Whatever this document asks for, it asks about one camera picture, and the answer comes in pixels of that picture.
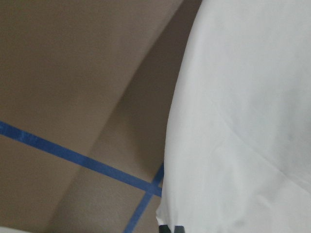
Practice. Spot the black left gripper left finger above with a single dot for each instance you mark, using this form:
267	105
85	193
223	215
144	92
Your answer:
164	229

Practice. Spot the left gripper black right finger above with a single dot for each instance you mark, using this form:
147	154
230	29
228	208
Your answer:
179	229

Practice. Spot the white printed t-shirt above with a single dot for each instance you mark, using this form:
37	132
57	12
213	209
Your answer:
238	139

